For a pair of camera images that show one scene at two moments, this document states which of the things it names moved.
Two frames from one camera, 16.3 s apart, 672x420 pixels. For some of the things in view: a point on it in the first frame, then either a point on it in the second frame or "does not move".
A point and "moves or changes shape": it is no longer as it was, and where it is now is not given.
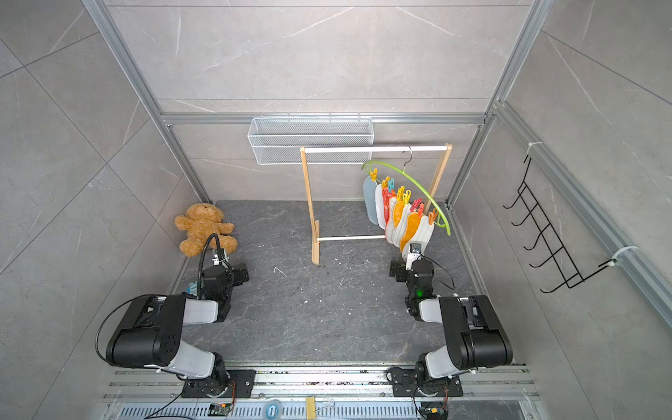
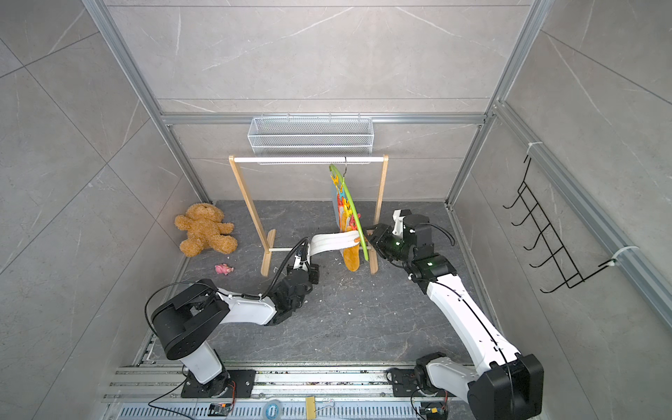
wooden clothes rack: x=316 y=238 to x=268 y=241
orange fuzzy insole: x=410 y=228 moves or changes shape
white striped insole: x=422 y=234 moves or changes shape
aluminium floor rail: x=329 y=395 does not move
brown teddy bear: x=200 y=221 does not move
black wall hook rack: x=557 y=254 does not move
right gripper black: x=400 y=267 to x=381 y=239
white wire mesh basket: x=278 y=139 does not move
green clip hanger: x=403 y=170 to x=342 y=175
